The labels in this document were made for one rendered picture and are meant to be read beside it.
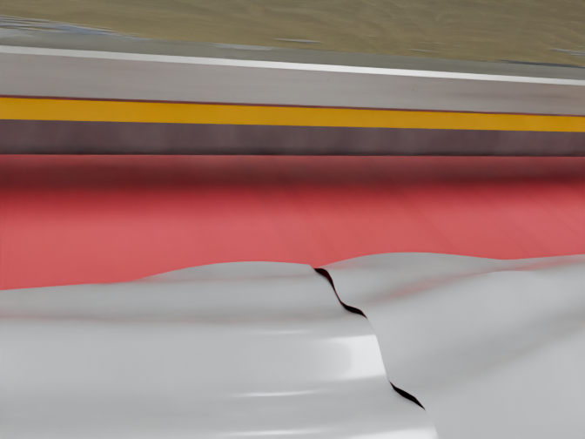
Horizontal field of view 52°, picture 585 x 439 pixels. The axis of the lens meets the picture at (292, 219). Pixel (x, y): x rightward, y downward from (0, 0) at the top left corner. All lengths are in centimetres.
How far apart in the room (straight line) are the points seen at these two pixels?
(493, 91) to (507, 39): 2
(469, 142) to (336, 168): 4
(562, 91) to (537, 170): 5
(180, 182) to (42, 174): 3
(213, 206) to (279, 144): 3
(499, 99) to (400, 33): 3
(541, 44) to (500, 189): 5
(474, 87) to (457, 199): 4
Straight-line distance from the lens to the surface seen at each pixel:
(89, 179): 16
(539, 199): 20
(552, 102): 18
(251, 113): 16
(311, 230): 15
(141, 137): 16
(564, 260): 17
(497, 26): 18
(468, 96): 16
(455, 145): 20
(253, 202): 16
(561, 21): 19
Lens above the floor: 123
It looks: 47 degrees down
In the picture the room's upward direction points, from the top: 21 degrees clockwise
